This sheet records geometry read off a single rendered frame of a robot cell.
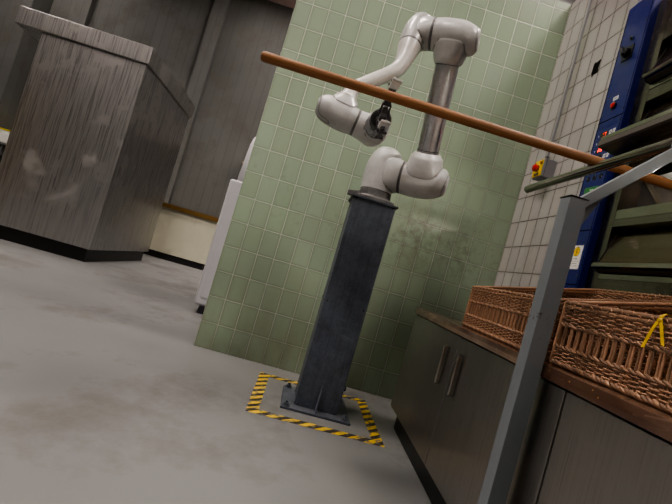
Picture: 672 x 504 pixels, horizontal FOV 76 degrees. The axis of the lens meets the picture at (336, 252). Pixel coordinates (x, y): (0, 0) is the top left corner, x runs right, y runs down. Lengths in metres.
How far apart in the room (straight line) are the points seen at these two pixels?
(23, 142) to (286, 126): 3.30
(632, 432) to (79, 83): 5.11
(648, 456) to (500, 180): 2.16
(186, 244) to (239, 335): 4.86
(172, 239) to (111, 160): 2.73
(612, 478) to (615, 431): 0.07
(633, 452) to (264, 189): 2.15
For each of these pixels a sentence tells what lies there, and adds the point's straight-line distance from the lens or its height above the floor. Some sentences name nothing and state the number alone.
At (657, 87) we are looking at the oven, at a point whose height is 1.67.
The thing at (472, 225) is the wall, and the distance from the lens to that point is 2.72.
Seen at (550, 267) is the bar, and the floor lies 0.79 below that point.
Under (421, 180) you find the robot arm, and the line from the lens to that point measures 2.02.
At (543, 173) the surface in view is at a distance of 2.54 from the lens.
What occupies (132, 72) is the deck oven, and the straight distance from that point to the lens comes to 5.13.
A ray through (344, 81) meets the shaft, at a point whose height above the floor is 1.18.
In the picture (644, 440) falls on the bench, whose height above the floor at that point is 0.53.
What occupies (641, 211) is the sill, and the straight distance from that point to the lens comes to 1.93.
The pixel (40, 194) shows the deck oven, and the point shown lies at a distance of 5.20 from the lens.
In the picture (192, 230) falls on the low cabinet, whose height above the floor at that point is 0.57.
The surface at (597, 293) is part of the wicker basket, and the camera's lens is 1.90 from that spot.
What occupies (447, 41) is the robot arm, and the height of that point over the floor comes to 1.67.
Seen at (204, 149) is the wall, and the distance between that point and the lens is 10.09.
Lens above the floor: 0.66
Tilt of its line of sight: 2 degrees up
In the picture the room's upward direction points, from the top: 16 degrees clockwise
